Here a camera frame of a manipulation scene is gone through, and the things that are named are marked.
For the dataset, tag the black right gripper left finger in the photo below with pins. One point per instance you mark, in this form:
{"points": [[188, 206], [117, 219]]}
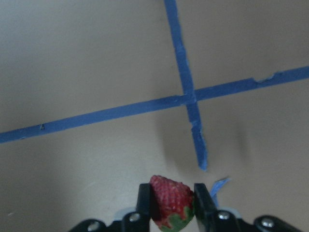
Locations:
{"points": [[139, 219]]}

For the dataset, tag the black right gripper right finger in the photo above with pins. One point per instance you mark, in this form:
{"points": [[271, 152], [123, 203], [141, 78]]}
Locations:
{"points": [[209, 217]]}

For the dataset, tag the red strawberry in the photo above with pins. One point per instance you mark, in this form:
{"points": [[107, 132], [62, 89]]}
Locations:
{"points": [[172, 204]]}

